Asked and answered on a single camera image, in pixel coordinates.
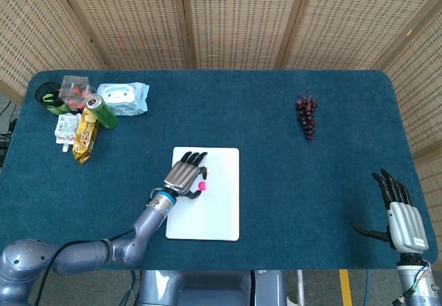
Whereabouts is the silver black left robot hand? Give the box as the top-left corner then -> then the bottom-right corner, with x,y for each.
162,151 -> 211,200

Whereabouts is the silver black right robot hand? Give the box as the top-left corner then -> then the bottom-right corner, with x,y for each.
350,168 -> 430,254

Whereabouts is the white rectangular board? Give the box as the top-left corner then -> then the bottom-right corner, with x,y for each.
165,146 -> 240,242

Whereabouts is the yellow floor tape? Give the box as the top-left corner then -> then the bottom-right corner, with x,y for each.
339,269 -> 354,306

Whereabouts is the light blue wet wipes pack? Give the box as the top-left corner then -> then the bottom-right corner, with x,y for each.
96,82 -> 151,117

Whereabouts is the blue table mat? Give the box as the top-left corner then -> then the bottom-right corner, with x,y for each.
0,70 -> 439,271

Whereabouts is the green drink can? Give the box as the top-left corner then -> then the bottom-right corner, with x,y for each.
84,93 -> 119,129

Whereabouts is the gold snack bag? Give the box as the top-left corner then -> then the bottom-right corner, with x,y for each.
71,107 -> 101,165

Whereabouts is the grey blue robot torso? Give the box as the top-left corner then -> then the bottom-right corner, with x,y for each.
137,269 -> 287,306

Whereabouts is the metal table leg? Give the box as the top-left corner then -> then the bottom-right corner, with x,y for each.
298,270 -> 307,306

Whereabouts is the white spout pouch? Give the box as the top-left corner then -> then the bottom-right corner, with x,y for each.
54,113 -> 83,153

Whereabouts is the red orange toy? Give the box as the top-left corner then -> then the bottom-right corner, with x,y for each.
65,91 -> 89,111

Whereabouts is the dark red grape bunch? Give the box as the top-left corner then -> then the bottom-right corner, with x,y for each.
295,90 -> 318,142

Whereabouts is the clear plastic box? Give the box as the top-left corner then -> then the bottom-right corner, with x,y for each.
57,75 -> 91,105

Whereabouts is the bamboo folding screen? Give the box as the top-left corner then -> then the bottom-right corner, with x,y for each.
0,0 -> 442,276

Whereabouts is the right wrist cable bundle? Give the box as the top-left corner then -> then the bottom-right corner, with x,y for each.
390,260 -> 431,305

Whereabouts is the blue floor cable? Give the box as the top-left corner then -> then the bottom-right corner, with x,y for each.
364,270 -> 372,306

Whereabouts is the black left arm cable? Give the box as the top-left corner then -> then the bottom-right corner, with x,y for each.
32,229 -> 135,306

